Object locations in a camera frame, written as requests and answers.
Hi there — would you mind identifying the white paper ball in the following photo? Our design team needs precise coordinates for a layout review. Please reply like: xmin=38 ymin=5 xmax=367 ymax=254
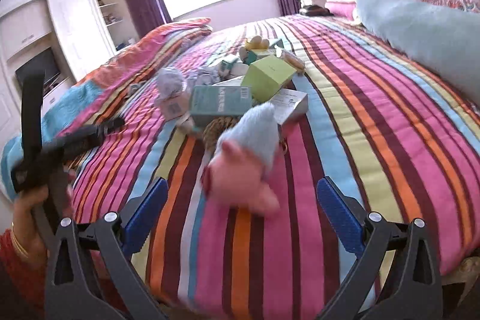
xmin=155 ymin=67 xmax=186 ymax=104

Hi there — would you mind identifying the striped colourful bedspread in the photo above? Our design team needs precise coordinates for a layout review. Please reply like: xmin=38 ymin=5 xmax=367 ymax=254
xmin=70 ymin=13 xmax=480 ymax=319

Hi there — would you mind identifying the green cardboard box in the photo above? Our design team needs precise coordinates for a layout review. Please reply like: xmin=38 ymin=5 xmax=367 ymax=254
xmin=241 ymin=55 xmax=296 ymax=103

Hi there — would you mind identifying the white flat box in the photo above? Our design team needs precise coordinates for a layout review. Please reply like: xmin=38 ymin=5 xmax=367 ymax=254
xmin=269 ymin=88 xmax=308 ymax=126

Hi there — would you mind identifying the person's left hand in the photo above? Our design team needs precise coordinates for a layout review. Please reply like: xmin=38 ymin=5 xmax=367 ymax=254
xmin=11 ymin=185 xmax=49 ymax=270

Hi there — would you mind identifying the folded colourful quilt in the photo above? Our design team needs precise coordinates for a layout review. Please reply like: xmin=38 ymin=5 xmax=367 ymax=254
xmin=0 ymin=17 xmax=214 ymax=201

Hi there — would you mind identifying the yellow plush toy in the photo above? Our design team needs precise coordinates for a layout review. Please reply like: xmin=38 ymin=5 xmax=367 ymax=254
xmin=244 ymin=36 xmax=270 ymax=51

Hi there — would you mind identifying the person's red sleeve forearm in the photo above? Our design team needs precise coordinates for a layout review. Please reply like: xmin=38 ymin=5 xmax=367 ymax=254
xmin=1 ymin=229 xmax=45 ymax=319

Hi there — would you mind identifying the white wardrobe cabinet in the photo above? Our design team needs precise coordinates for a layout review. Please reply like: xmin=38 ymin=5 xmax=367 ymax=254
xmin=1 ymin=0 xmax=138 ymax=143

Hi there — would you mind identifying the pink plush toy blue hat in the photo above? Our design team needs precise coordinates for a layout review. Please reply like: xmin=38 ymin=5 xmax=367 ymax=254
xmin=201 ymin=102 xmax=280 ymax=217

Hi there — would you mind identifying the long light blue bolster pillow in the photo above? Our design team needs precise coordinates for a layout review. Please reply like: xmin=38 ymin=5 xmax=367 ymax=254
xmin=356 ymin=0 xmax=479 ymax=104

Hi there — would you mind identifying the teal cardboard box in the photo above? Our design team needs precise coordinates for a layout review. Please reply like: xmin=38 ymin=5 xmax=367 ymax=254
xmin=189 ymin=85 xmax=252 ymax=127

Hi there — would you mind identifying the black television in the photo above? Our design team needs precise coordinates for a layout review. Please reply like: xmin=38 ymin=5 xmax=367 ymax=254
xmin=16 ymin=48 xmax=61 ymax=96

